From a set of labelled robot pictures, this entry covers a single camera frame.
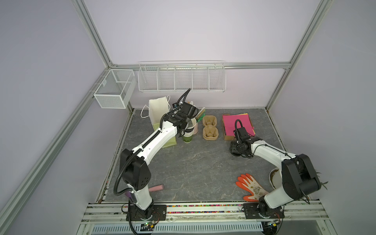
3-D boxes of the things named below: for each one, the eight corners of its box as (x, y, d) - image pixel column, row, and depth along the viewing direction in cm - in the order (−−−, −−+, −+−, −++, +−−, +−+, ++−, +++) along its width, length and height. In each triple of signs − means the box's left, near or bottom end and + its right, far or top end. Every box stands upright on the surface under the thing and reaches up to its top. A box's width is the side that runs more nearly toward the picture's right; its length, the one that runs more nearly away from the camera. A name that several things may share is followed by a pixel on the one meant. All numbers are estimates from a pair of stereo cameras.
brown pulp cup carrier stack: (203, 142, 102) (203, 137, 98) (202, 119, 115) (202, 115, 111) (218, 141, 102) (219, 137, 98) (215, 119, 115) (216, 115, 111)
